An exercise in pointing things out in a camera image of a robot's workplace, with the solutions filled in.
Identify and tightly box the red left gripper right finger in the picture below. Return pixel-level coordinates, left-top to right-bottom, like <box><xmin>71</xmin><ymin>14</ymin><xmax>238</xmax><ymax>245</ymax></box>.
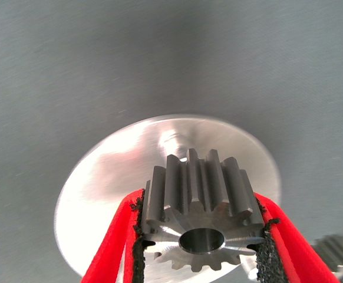
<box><xmin>253</xmin><ymin>191</ymin><xmax>342</xmax><ymax>283</ymax></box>

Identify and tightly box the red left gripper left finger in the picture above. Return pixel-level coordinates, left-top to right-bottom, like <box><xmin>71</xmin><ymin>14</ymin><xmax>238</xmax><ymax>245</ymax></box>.
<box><xmin>80</xmin><ymin>188</ymin><xmax>147</xmax><ymax>283</ymax></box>

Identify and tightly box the small steel planetary gear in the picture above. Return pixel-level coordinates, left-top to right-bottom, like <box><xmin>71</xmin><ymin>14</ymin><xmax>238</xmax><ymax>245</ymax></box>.
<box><xmin>311</xmin><ymin>233</ymin><xmax>343</xmax><ymax>283</ymax></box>
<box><xmin>140</xmin><ymin>148</ymin><xmax>264</xmax><ymax>274</ymax></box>

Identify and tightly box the round metal carrier plate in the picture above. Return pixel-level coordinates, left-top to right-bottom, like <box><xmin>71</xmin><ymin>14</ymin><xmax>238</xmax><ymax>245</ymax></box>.
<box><xmin>53</xmin><ymin>114</ymin><xmax>282</xmax><ymax>283</ymax></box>

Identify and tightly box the dark grey table cloth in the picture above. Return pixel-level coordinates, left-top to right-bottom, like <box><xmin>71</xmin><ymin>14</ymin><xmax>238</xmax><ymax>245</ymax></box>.
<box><xmin>0</xmin><ymin>0</ymin><xmax>343</xmax><ymax>283</ymax></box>

